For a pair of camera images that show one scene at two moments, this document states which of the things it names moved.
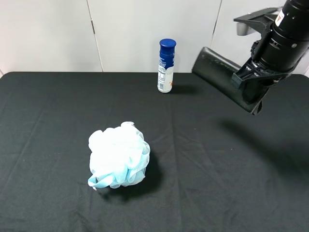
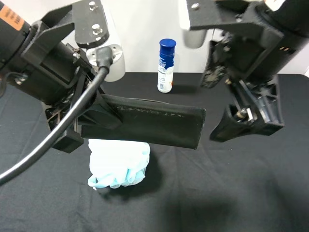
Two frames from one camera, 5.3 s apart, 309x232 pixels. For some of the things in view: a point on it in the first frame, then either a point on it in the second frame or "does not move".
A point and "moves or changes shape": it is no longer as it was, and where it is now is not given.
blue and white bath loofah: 118,156 does not move
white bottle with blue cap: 166,69 does not move
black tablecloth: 211,167 does not move
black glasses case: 217,71 moves or changes shape
